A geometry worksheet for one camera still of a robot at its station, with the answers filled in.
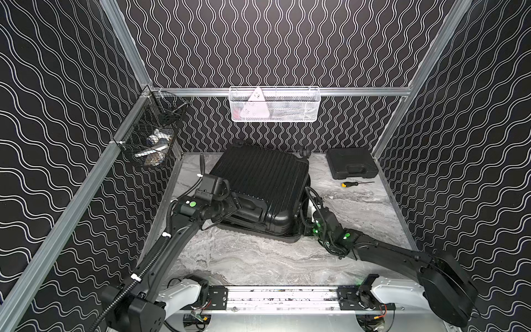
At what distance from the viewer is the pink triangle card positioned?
35.4 inches

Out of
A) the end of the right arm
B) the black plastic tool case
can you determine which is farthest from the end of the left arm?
the black plastic tool case

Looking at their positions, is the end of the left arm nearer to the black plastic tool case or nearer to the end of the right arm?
the end of the right arm
